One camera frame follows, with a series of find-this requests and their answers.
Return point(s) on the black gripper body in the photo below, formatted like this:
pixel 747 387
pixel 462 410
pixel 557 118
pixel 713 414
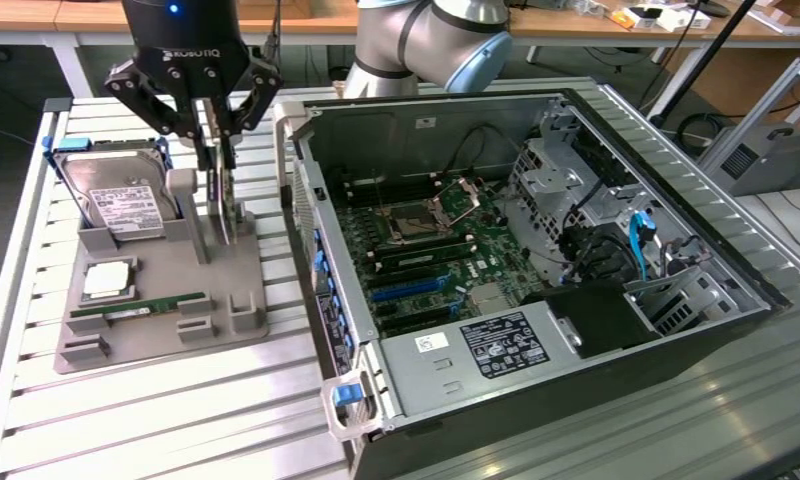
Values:
pixel 187 35

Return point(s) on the graphics card with metal bracket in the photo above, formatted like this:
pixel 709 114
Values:
pixel 226 215

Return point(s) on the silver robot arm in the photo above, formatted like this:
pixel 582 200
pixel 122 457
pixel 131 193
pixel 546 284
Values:
pixel 401 40

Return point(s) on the brown cardboard box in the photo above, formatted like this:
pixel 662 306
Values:
pixel 300 7

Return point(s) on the hard disk with blue caddy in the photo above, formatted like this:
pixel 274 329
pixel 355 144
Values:
pixel 116 200

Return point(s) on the wooden desk with white legs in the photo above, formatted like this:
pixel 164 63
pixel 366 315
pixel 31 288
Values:
pixel 574 27
pixel 40 20

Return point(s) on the CPU socket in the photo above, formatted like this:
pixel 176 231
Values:
pixel 410 225

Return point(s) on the silver CPU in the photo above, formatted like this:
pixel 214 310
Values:
pixel 107 279

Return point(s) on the metal socket cover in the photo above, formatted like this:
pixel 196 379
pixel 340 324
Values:
pixel 457 200

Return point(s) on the grey parts rack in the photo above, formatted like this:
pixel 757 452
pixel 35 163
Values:
pixel 154 300

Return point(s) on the green RAM stick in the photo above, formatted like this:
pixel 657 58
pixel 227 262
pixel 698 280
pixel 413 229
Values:
pixel 140 306

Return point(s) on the dark RAM stick with label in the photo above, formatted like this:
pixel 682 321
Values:
pixel 414 260

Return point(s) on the black expansion slot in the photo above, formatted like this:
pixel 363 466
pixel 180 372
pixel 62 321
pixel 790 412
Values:
pixel 401 280

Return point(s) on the green motherboard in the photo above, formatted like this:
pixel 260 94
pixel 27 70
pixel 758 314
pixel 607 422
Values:
pixel 487 240

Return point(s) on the silver chipset heatsink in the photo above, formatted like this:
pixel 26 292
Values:
pixel 489 300

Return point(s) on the orange white packet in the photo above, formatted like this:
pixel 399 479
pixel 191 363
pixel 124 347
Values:
pixel 622 20

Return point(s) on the black small device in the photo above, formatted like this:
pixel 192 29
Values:
pixel 646 12

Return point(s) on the blue case latch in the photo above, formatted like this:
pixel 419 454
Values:
pixel 346 394

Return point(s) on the grey power supply unit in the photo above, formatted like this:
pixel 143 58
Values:
pixel 441 370

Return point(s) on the white cardboard box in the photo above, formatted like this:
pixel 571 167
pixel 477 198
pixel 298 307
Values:
pixel 683 21

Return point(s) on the black tripod pole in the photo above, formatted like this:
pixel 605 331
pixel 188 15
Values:
pixel 702 60

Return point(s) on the black plastic shroud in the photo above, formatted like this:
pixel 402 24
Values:
pixel 594 320

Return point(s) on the perforated metal disk bay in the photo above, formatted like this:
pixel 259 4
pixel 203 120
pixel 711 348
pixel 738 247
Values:
pixel 683 307

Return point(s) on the grey equipment box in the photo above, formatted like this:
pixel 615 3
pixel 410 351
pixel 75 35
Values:
pixel 781 170

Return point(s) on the black open PC case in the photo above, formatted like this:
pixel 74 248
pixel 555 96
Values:
pixel 574 420

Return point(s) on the aluminium profile frame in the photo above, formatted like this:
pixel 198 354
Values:
pixel 770 97

